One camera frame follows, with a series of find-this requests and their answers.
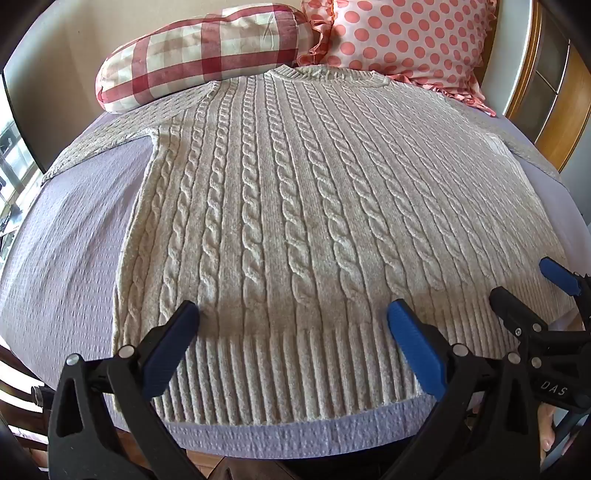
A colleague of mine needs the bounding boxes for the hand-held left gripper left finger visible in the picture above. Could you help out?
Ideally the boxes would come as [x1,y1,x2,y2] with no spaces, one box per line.
[48,300,204,480]

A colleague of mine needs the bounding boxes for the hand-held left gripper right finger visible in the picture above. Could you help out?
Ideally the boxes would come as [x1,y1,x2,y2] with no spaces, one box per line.
[383,299,542,480]

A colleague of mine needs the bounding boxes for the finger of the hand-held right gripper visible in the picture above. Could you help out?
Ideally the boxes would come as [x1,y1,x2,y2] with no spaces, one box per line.
[489,285,551,343]
[539,257,591,324]

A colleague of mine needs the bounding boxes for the cream cable-knit sweater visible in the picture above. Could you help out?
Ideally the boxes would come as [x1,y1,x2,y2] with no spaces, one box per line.
[42,65,575,424]

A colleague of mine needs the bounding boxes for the person's right hand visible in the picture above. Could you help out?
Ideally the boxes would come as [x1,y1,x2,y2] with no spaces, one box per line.
[537,402,563,454]

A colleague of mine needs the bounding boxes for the lavender textured bed blanket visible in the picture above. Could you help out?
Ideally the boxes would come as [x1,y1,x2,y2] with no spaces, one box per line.
[0,108,591,455]

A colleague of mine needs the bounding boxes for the brown striped cloth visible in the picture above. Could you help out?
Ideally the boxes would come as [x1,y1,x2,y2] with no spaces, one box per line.
[0,339,56,450]

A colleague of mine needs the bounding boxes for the window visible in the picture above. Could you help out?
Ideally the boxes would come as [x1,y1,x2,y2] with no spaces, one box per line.
[0,69,44,259]

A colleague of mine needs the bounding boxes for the pink polka dot pillow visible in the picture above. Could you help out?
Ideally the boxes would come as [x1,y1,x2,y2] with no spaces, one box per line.
[296,0,499,118]

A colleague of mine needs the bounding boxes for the red white plaid pillow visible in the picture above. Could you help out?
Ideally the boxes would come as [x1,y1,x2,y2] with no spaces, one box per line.
[95,4,315,114]

